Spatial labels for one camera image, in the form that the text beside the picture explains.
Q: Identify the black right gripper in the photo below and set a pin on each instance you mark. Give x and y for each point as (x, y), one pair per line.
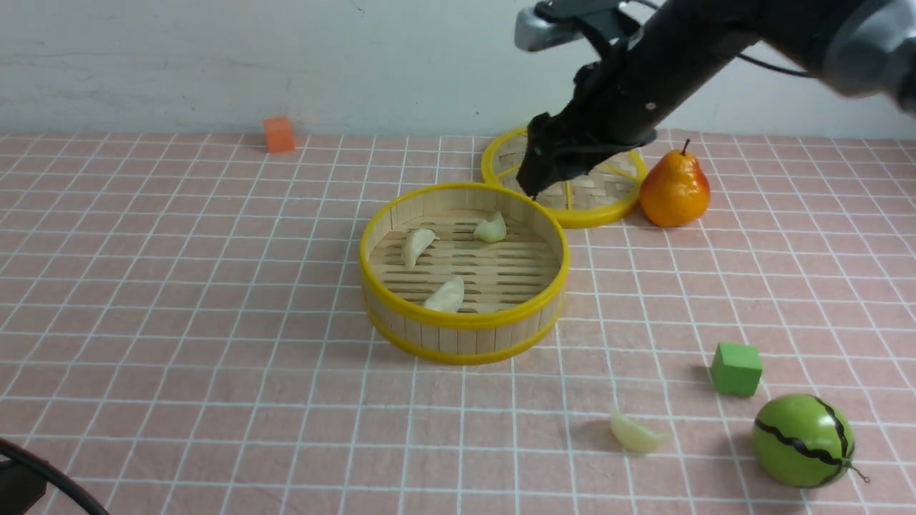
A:
(569, 144)

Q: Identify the green striped toy watermelon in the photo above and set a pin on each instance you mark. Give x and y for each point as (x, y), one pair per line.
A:
(804, 442)

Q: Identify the pale dumpling front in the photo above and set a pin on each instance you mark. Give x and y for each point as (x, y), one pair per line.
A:
(636, 437)

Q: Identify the pale dumpling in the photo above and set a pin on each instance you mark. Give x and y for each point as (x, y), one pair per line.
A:
(636, 437)
(415, 244)
(492, 229)
(448, 298)

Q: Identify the green foam cube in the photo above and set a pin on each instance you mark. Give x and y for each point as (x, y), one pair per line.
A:
(736, 369)

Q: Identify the bamboo steamer lid yellow rim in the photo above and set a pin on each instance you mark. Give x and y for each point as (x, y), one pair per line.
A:
(608, 194)

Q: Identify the bamboo steamer tray yellow rim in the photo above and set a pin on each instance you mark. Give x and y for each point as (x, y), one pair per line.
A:
(514, 289)

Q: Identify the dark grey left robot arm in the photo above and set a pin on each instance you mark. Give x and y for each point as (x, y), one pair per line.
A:
(20, 488)

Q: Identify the orange yellow toy pear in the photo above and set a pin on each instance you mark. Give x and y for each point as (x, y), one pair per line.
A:
(676, 191)

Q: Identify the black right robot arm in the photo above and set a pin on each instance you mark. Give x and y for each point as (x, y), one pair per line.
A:
(648, 69)

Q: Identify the orange foam cube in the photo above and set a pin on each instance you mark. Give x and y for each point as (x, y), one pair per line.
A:
(279, 134)

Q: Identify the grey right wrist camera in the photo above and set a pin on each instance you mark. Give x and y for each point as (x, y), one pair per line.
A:
(549, 24)

